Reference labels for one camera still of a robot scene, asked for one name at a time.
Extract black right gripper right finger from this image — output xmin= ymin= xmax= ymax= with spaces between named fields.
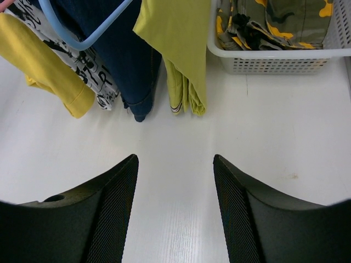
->
xmin=213 ymin=155 xmax=350 ymax=262

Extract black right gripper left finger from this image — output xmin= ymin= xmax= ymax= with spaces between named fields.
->
xmin=1 ymin=155 xmax=139 ymax=262

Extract camouflage trousers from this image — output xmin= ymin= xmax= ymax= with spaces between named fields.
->
xmin=216 ymin=0 xmax=333 ymax=51

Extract black white print trousers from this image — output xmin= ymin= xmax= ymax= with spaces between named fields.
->
xmin=5 ymin=1 xmax=120 ymax=111

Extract yellow trousers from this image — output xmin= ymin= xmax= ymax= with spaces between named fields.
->
xmin=1 ymin=13 xmax=95 ymax=118

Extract navy blue trousers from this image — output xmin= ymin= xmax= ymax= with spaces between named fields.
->
xmin=51 ymin=1 xmax=161 ymax=122

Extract blue hanger of olive trousers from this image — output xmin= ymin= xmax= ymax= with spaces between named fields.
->
xmin=38 ymin=0 xmax=132 ymax=51

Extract olive green trousers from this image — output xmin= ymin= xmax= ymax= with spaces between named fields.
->
xmin=133 ymin=1 xmax=211 ymax=116

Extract pink hanger of navy trousers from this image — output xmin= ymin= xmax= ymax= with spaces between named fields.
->
xmin=0 ymin=0 xmax=14 ymax=13

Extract white plastic basket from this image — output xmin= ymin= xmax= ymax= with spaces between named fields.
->
xmin=207 ymin=1 xmax=350 ymax=75

